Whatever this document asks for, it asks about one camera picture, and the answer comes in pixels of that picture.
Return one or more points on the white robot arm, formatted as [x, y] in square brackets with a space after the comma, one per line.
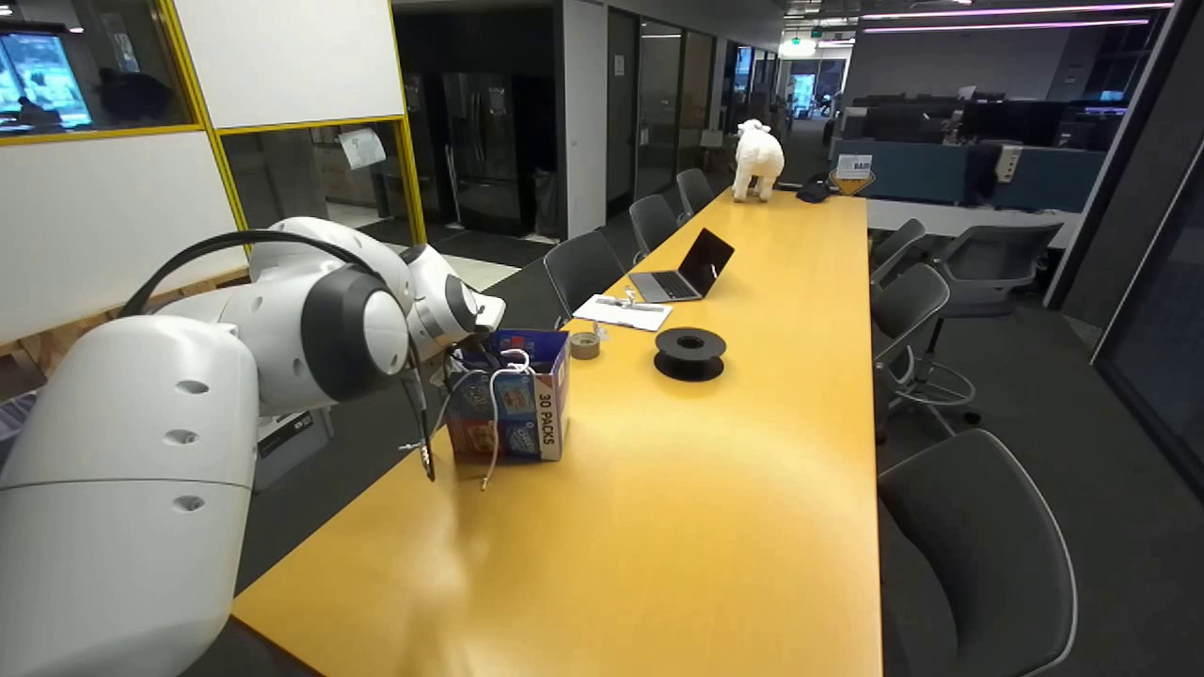
[124, 500]

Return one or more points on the blue snack cardboard box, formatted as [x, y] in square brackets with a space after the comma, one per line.
[511, 398]

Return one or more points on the grey tape roll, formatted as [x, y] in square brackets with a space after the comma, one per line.
[583, 345]

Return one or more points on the white paper sheets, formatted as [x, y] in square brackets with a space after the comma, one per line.
[622, 313]

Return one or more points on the grey office chair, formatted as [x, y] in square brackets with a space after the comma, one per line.
[902, 309]
[894, 251]
[653, 225]
[582, 268]
[692, 190]
[981, 569]

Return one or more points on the black filament spool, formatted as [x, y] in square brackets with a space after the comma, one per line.
[689, 357]

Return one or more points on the open grey laptop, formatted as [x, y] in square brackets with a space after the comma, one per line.
[689, 281]

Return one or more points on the white polar bear toy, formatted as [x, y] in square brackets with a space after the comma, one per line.
[756, 161]

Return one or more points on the black desk phone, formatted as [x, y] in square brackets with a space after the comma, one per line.
[814, 190]

